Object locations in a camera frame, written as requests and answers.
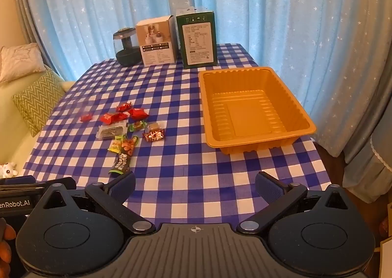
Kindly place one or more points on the red printed candy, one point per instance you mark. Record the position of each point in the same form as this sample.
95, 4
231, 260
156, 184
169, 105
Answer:
154, 135

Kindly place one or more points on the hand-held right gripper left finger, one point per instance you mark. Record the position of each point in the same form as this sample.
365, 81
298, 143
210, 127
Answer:
124, 185

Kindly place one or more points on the pale green sofa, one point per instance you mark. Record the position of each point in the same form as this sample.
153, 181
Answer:
12, 143

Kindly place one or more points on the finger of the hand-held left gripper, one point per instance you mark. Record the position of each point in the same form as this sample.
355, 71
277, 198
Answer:
27, 191
18, 180

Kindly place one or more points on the small red candy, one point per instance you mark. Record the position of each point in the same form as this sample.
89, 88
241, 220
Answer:
86, 117

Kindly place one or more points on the grey lace-trimmed cloth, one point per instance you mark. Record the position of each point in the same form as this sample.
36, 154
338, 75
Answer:
364, 173

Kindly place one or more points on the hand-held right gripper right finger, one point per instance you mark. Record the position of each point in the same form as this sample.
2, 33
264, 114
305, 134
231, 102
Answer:
266, 185

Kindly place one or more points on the person's left hand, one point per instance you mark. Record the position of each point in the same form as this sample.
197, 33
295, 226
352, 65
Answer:
7, 232

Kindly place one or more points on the green zigzag pillow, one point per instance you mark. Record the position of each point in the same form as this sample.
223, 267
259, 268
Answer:
36, 95

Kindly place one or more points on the white pillow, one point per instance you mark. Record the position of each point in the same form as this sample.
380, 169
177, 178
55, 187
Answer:
18, 60

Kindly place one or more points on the red snack packet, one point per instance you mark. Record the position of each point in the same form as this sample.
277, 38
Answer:
109, 117
138, 113

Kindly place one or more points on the green cardboard box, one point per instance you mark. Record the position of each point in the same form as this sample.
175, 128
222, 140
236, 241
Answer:
197, 42

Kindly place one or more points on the blue star curtain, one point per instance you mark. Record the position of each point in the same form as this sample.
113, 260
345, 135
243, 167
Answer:
92, 5

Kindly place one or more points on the grey curtain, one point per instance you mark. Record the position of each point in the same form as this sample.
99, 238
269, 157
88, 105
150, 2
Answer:
27, 5
382, 82

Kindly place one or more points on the white cardboard box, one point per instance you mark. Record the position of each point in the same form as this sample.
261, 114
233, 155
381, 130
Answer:
156, 46

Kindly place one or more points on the dark glass jar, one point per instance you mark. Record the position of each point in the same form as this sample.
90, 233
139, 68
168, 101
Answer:
128, 58

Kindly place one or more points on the orange plastic tray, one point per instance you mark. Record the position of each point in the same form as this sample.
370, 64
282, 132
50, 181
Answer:
245, 112

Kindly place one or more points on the green yellow candy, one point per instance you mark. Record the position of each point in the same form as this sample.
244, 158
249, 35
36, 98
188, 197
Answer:
115, 145

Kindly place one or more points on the brown candy clear wrapper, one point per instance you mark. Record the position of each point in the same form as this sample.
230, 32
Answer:
154, 127

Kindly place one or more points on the black stick snack packet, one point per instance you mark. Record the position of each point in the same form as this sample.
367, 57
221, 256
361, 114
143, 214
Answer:
121, 164

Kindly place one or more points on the dark clear snack packet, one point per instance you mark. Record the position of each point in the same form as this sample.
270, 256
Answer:
110, 131

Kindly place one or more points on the white plush toy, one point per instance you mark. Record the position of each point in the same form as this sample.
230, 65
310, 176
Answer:
7, 169

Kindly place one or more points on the red twisted candy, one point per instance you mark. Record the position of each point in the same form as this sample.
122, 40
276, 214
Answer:
123, 107

